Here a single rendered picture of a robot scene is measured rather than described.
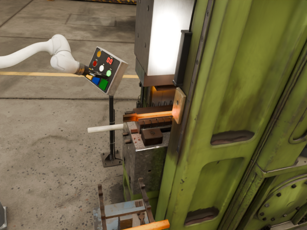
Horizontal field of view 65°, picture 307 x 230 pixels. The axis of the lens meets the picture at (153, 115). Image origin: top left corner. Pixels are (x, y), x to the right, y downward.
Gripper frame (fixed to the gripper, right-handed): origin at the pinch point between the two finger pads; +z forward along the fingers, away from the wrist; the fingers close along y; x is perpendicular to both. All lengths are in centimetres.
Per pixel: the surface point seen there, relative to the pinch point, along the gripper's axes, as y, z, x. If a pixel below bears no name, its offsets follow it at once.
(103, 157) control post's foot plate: -16, 60, -88
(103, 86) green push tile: 1.6, 3.0, -6.7
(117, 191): 28, 48, -96
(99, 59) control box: -16.6, 3.7, 8.6
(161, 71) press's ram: 61, -17, 26
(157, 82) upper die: 57, -10, 19
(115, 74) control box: 7.0, 4.1, 5.7
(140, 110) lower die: 40.2, 8.6, -6.1
